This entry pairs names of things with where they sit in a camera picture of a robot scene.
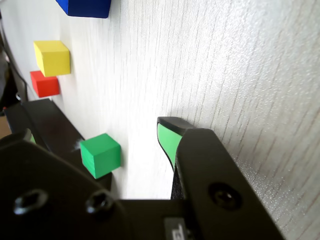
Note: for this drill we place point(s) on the red cube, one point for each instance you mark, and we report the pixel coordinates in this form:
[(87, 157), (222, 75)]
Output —
[(46, 86)]

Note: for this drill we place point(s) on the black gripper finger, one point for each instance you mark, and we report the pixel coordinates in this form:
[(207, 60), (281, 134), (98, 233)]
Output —
[(50, 200), (212, 170)]

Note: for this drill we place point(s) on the yellow cube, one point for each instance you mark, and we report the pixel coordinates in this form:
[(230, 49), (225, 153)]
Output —
[(52, 58)]

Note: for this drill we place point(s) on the blue cube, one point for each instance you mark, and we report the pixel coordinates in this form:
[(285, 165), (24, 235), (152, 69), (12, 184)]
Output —
[(85, 7)]

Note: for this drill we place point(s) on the green cube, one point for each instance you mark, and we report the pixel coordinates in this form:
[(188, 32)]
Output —
[(100, 155)]

